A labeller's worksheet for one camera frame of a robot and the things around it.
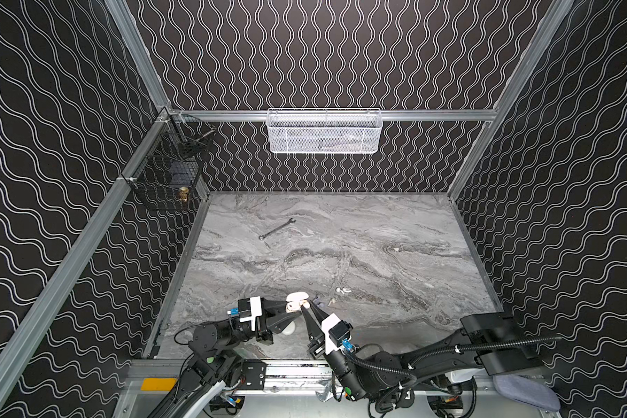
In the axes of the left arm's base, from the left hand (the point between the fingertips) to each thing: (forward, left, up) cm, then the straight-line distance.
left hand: (299, 312), depth 58 cm
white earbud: (+19, -10, -28) cm, 35 cm away
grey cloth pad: (-8, -61, -28) cm, 67 cm away
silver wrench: (+41, +22, -27) cm, 54 cm away
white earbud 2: (+15, -8, -28) cm, 33 cm away
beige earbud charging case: (+2, +1, 0) cm, 3 cm away
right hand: (+2, -2, 0) cm, 3 cm away
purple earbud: (+15, -3, -28) cm, 32 cm away
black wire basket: (+47, +49, +1) cm, 68 cm away
